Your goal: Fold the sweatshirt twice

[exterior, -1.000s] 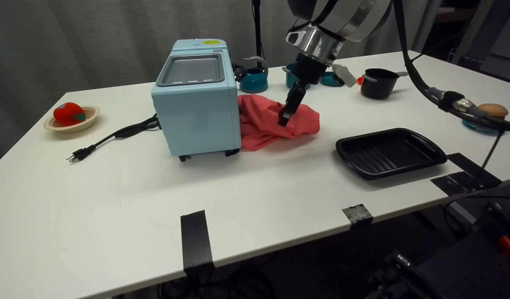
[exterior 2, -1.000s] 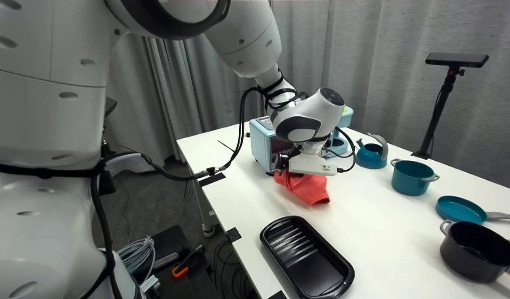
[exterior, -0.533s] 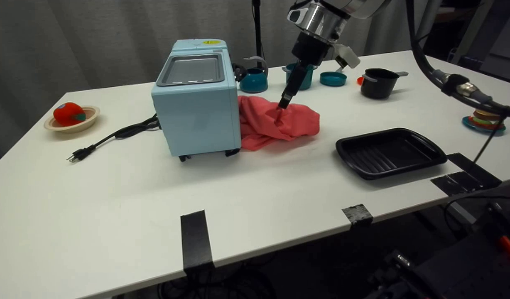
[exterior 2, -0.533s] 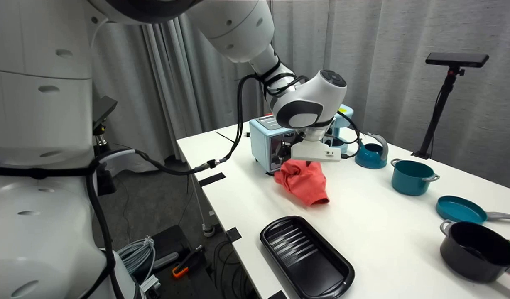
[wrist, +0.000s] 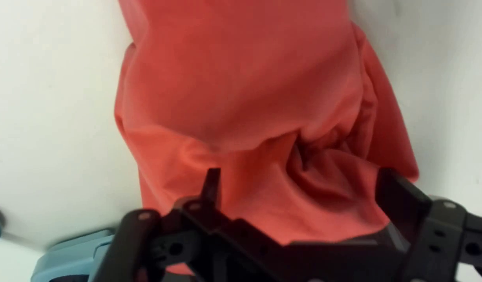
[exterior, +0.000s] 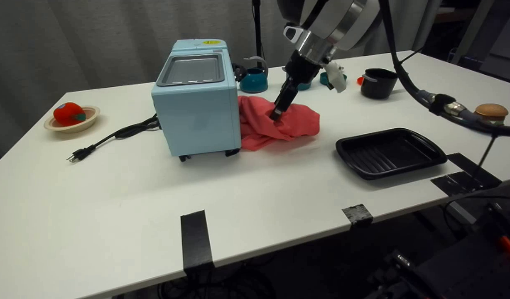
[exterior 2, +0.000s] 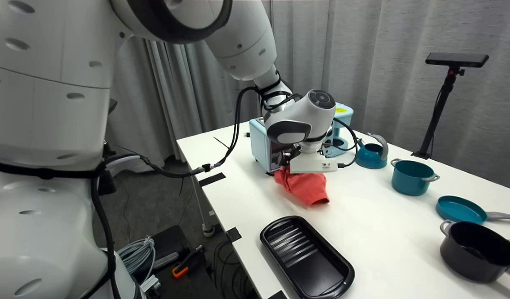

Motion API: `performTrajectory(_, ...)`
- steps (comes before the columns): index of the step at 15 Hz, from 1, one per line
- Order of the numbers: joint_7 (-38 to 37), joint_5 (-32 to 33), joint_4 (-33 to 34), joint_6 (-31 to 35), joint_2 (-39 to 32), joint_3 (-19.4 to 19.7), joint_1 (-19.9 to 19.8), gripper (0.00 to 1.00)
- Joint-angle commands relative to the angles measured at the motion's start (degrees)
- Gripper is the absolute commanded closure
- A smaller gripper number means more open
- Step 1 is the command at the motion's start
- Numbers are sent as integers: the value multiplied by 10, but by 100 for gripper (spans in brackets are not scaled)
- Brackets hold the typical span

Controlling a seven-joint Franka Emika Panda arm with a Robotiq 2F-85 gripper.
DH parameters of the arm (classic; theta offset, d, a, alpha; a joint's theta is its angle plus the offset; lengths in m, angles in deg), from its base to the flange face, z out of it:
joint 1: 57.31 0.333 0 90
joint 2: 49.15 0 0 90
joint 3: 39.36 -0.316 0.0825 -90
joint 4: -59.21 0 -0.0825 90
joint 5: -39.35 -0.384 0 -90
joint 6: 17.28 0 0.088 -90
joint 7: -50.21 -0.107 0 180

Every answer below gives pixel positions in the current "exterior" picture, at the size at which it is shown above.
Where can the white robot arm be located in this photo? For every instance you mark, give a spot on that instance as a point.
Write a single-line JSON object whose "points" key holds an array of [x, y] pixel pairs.
{"points": [[331, 22]]}

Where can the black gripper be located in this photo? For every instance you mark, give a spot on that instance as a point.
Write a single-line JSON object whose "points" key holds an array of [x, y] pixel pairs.
{"points": [[301, 72]]}

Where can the black ridged grill tray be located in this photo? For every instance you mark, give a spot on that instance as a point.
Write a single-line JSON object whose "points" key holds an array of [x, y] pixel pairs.
{"points": [[388, 153]]}

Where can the long black tape strip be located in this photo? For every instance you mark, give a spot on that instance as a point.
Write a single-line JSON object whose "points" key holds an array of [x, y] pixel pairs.
{"points": [[197, 241]]}

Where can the small black tape piece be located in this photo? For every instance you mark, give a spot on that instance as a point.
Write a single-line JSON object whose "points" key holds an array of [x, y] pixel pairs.
{"points": [[358, 213]]}

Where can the teal toy kettle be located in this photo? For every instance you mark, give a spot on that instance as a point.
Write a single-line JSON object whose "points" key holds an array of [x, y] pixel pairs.
{"points": [[255, 82]]}

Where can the wide black tape patch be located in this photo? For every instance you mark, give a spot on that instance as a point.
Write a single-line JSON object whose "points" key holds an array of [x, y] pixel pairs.
{"points": [[468, 176]]}

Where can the red sweatshirt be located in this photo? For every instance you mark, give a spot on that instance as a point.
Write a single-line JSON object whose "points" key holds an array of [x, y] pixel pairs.
{"points": [[265, 130]]}

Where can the toy hamburger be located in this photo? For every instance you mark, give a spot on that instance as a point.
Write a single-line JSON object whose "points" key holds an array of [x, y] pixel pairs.
{"points": [[491, 110]]}

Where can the red toy tomato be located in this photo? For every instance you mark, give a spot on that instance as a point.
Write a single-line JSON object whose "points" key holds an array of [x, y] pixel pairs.
{"points": [[69, 113]]}

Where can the light blue toaster oven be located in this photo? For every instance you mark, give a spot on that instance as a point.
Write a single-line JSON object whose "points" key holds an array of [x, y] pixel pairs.
{"points": [[197, 117]]}

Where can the red fruit on plate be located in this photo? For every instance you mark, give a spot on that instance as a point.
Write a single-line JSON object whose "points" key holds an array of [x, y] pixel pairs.
{"points": [[89, 122]]}

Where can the small red toy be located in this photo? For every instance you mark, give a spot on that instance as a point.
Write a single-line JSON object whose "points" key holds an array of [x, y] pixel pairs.
{"points": [[361, 80]]}

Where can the black toy pot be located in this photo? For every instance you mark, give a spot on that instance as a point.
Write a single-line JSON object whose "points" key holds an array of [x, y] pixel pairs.
{"points": [[380, 83]]}

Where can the black camera tripod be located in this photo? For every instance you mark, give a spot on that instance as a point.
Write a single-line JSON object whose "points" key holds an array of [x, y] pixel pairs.
{"points": [[257, 27]]}

